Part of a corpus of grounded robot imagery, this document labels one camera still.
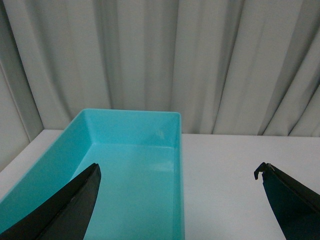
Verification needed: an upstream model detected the turquoise plastic storage bin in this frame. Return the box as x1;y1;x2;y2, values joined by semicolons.
0;109;185;240

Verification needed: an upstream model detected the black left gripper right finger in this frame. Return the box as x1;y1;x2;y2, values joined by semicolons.
254;162;320;240

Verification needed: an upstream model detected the grey pleated curtain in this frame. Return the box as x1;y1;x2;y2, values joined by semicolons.
0;0;320;168

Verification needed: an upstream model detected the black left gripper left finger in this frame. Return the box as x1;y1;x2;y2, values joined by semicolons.
0;163;102;240

